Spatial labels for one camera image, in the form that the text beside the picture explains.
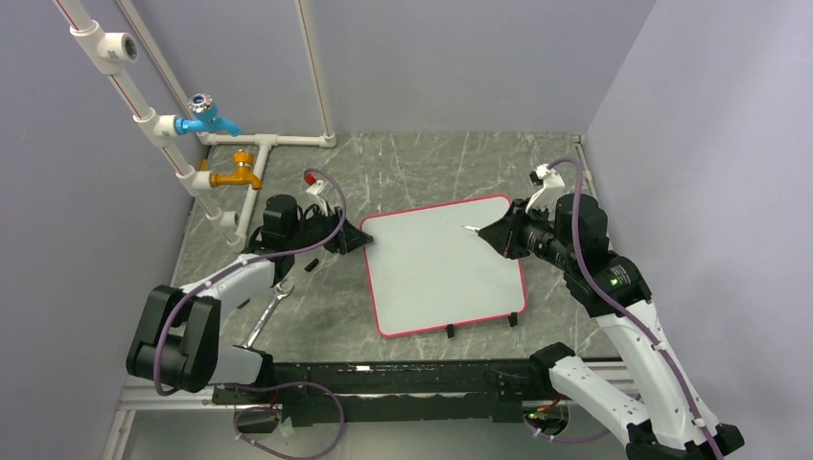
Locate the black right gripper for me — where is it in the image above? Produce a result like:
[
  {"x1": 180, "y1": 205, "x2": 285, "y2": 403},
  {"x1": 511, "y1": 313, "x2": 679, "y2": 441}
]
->
[{"x1": 480, "y1": 196, "x2": 577, "y2": 270}]

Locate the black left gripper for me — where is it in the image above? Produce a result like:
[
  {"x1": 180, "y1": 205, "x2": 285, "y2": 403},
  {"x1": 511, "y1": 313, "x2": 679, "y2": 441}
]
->
[{"x1": 288, "y1": 200, "x2": 373, "y2": 255}]

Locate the black marker cap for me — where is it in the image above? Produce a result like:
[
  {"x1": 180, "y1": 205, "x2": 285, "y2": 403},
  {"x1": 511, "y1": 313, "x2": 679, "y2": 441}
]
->
[{"x1": 304, "y1": 258, "x2": 320, "y2": 273}]

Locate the pink framed whiteboard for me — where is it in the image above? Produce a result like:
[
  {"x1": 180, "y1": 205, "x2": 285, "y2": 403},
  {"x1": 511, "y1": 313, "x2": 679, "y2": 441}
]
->
[{"x1": 360, "y1": 195, "x2": 528, "y2": 338}]

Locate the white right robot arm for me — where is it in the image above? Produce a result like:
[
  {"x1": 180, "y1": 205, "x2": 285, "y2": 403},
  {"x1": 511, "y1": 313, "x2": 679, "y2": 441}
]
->
[{"x1": 476, "y1": 194, "x2": 745, "y2": 459}]

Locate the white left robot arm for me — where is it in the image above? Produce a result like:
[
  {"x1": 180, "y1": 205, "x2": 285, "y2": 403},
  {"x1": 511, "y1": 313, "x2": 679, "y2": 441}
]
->
[{"x1": 126, "y1": 195, "x2": 374, "y2": 403}]

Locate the silver combination wrench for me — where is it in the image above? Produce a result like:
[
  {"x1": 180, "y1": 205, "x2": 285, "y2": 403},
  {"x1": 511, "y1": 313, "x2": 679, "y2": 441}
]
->
[{"x1": 241, "y1": 280, "x2": 295, "y2": 350}]

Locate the orange brass faucet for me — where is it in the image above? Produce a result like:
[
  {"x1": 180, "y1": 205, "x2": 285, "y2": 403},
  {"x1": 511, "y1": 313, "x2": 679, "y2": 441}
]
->
[{"x1": 199, "y1": 149, "x2": 263, "y2": 191}]

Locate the blue plastic faucet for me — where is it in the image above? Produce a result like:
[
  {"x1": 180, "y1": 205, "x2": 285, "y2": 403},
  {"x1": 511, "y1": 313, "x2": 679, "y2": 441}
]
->
[{"x1": 174, "y1": 93, "x2": 241, "y2": 137}]

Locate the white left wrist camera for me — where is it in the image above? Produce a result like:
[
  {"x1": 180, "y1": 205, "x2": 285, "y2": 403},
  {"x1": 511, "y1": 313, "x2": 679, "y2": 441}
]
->
[{"x1": 303, "y1": 172, "x2": 336, "y2": 216}]

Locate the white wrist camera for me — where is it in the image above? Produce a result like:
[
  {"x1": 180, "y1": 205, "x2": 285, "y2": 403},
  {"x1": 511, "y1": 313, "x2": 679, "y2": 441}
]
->
[
  {"x1": 525, "y1": 164, "x2": 565, "y2": 214},
  {"x1": 303, "y1": 172, "x2": 336, "y2": 216}
]

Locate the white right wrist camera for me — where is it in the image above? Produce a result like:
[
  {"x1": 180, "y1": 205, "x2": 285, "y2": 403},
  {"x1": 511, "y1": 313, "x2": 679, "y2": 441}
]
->
[{"x1": 525, "y1": 164, "x2": 565, "y2": 214}]

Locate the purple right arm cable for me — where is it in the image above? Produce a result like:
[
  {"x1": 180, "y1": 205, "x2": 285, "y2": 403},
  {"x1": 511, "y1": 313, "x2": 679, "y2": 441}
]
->
[{"x1": 523, "y1": 157, "x2": 729, "y2": 460}]

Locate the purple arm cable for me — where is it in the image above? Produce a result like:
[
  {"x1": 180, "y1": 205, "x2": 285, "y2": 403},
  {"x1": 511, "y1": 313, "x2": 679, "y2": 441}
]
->
[
  {"x1": 523, "y1": 157, "x2": 729, "y2": 460},
  {"x1": 151, "y1": 168, "x2": 349, "y2": 460}
]

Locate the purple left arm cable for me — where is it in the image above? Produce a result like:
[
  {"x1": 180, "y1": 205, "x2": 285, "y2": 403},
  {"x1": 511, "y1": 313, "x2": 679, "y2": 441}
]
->
[{"x1": 151, "y1": 168, "x2": 349, "y2": 460}]

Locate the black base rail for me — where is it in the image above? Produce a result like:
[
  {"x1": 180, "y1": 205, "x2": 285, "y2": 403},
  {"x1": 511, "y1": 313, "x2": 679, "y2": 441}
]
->
[{"x1": 212, "y1": 358, "x2": 562, "y2": 427}]

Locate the white PVC pipe frame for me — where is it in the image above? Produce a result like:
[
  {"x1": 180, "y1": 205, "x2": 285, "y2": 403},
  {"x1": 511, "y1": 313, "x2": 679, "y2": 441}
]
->
[{"x1": 54, "y1": 0, "x2": 336, "y2": 252}]

